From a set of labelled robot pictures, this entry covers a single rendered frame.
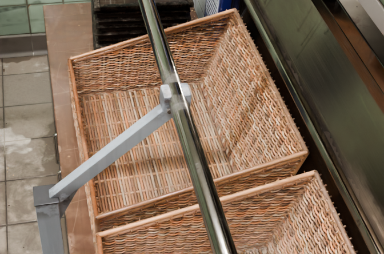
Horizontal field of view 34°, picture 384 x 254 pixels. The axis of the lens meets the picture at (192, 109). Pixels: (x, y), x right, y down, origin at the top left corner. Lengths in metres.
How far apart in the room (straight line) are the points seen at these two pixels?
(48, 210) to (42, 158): 1.34
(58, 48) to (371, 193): 1.18
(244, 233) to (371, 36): 0.55
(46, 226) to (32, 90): 1.62
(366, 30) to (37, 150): 1.61
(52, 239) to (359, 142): 0.60
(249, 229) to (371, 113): 0.43
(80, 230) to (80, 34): 0.77
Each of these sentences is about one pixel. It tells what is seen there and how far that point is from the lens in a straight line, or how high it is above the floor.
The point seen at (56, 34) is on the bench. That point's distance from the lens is 2.07.
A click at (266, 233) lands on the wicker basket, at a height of 0.65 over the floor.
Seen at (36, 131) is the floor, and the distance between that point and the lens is 2.56.
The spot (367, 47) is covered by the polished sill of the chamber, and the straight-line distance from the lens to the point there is 1.15.
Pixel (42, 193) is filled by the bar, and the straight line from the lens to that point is 1.12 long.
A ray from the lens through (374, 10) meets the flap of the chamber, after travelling 0.82.
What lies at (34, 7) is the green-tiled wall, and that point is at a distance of 2.80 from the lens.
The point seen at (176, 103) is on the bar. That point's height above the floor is 1.17.
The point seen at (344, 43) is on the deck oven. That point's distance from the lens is 1.22.
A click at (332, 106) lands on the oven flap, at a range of 1.28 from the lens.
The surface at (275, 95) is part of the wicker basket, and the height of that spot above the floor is 0.85.
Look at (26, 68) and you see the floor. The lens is 2.85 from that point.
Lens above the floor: 1.83
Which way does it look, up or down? 44 degrees down
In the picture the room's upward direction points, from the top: 6 degrees clockwise
